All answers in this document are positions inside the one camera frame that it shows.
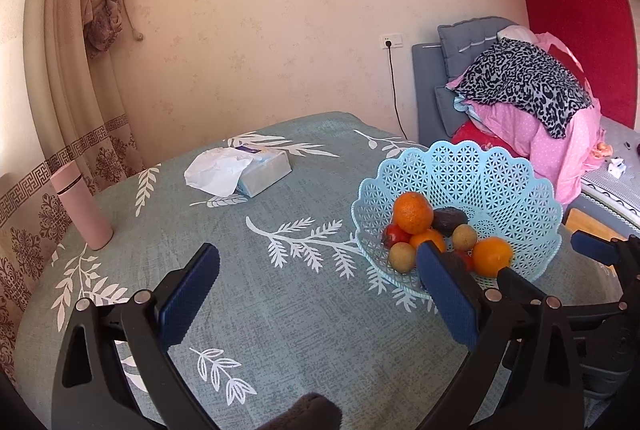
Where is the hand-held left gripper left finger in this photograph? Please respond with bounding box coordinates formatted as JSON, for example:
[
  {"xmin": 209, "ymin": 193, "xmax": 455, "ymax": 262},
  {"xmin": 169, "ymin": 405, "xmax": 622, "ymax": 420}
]
[{"xmin": 50, "ymin": 242, "xmax": 222, "ymax": 430}]

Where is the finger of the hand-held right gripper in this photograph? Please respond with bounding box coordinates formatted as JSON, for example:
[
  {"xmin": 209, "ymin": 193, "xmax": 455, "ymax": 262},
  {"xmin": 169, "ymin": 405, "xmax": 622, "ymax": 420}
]
[
  {"xmin": 497, "ymin": 266, "xmax": 632, "ymax": 319},
  {"xmin": 570, "ymin": 230, "xmax": 640, "ymax": 299}
]

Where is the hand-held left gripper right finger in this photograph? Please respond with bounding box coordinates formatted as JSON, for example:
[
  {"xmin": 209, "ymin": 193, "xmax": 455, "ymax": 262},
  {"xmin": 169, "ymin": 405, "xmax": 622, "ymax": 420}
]
[{"xmin": 416, "ymin": 241, "xmax": 587, "ymax": 430}]

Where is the large smooth orange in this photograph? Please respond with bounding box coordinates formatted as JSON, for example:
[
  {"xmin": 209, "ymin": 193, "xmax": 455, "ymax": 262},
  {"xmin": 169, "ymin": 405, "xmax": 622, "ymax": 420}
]
[{"xmin": 471, "ymin": 237, "xmax": 514, "ymax": 278}]

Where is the brown kiwi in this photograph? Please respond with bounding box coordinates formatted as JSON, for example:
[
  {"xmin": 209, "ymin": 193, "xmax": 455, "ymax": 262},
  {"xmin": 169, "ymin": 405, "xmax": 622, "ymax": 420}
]
[
  {"xmin": 389, "ymin": 242, "xmax": 417, "ymax": 274},
  {"xmin": 451, "ymin": 224, "xmax": 478, "ymax": 251}
]

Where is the dark brown avocado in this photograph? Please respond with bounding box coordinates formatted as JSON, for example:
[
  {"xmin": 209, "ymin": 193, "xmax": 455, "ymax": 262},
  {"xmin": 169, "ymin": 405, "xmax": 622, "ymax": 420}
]
[{"xmin": 431, "ymin": 207, "xmax": 469, "ymax": 237}]

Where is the large red tomato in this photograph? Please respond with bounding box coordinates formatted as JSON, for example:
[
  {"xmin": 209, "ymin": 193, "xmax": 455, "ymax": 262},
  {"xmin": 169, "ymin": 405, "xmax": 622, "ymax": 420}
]
[{"xmin": 382, "ymin": 223, "xmax": 412, "ymax": 247}]

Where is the dimpled orange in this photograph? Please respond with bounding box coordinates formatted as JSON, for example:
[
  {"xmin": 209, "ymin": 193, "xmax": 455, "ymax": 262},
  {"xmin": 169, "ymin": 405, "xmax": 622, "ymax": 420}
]
[{"xmin": 393, "ymin": 192, "xmax": 434, "ymax": 235}]

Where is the light blue lattice basket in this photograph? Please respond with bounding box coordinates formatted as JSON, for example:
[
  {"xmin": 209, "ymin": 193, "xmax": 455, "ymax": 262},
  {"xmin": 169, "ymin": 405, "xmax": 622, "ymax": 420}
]
[{"xmin": 351, "ymin": 140, "xmax": 564, "ymax": 301}]

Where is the grey bed mattress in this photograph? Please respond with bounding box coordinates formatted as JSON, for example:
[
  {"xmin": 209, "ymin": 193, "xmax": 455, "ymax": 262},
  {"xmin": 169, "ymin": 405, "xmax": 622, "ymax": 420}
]
[{"xmin": 580, "ymin": 115, "xmax": 640, "ymax": 228}]

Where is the small orange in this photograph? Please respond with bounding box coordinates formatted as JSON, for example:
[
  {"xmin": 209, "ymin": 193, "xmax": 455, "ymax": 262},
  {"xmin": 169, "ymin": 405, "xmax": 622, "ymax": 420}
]
[{"xmin": 410, "ymin": 228, "xmax": 446, "ymax": 253}]

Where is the grey-green leaf print tablecloth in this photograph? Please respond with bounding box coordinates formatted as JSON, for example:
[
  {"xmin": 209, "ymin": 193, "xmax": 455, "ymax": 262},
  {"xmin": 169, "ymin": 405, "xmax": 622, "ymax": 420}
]
[{"xmin": 15, "ymin": 111, "xmax": 626, "ymax": 430}]

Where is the pink blanket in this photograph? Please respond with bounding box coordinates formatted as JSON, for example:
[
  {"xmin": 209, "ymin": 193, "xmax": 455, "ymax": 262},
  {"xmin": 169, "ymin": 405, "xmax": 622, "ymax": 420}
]
[{"xmin": 446, "ymin": 27, "xmax": 608, "ymax": 207}]

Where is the white tissue sheet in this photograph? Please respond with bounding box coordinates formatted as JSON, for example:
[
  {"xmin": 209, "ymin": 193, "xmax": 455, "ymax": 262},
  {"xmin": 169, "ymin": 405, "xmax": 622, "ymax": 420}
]
[{"xmin": 184, "ymin": 148, "xmax": 252, "ymax": 197}]

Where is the pink thermos bottle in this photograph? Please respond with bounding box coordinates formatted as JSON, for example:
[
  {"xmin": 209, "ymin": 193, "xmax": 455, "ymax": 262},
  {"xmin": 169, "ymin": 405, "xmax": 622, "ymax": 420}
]
[{"xmin": 49, "ymin": 162, "xmax": 114, "ymax": 251}]

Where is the light blue tissue pack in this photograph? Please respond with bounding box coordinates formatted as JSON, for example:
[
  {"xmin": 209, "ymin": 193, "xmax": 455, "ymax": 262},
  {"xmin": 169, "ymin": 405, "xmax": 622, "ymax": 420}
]
[{"xmin": 235, "ymin": 146, "xmax": 292, "ymax": 198}]

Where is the red cloth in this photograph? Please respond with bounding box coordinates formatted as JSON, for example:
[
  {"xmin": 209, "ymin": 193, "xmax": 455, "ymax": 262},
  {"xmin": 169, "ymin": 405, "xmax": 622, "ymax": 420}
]
[{"xmin": 451, "ymin": 120, "xmax": 497, "ymax": 145}]

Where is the dark beetroot left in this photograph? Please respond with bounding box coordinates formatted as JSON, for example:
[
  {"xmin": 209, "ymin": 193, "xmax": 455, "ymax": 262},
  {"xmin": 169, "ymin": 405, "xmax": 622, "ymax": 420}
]
[{"xmin": 269, "ymin": 392, "xmax": 343, "ymax": 430}]

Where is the leopard print cloth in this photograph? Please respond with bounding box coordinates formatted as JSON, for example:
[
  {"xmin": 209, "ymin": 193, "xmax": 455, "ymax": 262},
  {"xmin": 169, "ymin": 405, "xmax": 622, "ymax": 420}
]
[{"xmin": 456, "ymin": 38, "xmax": 593, "ymax": 139}]

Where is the grey padded headboard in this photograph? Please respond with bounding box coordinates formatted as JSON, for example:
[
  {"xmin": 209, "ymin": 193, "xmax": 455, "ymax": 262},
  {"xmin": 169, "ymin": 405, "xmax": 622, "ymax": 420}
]
[{"xmin": 411, "ymin": 42, "xmax": 453, "ymax": 145}]

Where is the pale pink pillow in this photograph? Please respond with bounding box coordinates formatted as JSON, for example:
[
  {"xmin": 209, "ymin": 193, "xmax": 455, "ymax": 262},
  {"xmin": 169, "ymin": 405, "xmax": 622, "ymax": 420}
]
[{"xmin": 496, "ymin": 26, "xmax": 540, "ymax": 44}]

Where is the grey cushion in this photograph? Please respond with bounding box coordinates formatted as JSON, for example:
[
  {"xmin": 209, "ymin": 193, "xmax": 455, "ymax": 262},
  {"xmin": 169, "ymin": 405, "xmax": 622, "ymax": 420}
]
[{"xmin": 438, "ymin": 16, "xmax": 517, "ymax": 80}]

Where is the beige patterned curtain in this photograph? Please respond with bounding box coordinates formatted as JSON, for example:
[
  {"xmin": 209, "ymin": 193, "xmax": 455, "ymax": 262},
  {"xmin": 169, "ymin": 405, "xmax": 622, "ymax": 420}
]
[{"xmin": 0, "ymin": 0, "xmax": 151, "ymax": 381}]

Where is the wooden bed frame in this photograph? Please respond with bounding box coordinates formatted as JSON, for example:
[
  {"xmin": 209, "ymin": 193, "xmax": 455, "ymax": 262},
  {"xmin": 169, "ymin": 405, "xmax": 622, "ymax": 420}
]
[{"xmin": 566, "ymin": 205, "xmax": 640, "ymax": 245}]

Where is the red wall panel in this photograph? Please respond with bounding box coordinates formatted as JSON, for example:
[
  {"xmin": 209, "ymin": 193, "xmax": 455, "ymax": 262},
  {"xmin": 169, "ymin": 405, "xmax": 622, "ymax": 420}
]
[{"xmin": 522, "ymin": 0, "xmax": 638, "ymax": 131}]

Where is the black power cable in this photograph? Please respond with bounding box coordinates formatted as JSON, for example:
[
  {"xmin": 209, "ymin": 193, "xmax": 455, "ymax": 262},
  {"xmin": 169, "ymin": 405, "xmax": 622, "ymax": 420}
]
[{"xmin": 389, "ymin": 44, "xmax": 407, "ymax": 139}]

